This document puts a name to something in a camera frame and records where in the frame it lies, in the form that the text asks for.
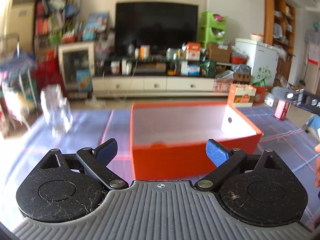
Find white glass-door cabinet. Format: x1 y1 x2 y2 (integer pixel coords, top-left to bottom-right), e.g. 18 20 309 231
58 41 95 92

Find white mini fridge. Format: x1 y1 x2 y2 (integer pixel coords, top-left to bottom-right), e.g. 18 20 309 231
235 38 279 87

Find green stacked storage bins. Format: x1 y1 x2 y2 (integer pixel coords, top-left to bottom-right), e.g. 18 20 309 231
197 11 228 48

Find orange rectangular box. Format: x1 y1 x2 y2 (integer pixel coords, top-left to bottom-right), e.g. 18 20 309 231
130 101 263 180

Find clear glass jar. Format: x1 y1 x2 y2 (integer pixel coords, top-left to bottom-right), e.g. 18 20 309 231
40 85 73 138

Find pink cylindrical can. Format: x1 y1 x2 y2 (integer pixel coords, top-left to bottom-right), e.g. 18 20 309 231
274 100 290 121

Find white TV cabinet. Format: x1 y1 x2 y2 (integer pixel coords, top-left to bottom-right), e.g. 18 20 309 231
92 76 215 98

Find dark bookshelf with books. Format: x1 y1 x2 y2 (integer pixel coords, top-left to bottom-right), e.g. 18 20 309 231
34 0 79 53

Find black flat television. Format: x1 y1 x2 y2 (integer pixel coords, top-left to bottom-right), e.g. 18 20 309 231
114 1 199 55

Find orange cardboard carton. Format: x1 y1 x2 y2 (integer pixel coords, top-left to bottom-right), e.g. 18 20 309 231
227 84 257 108

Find wooden shelf unit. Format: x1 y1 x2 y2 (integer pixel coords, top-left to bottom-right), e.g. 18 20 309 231
264 0 296 79

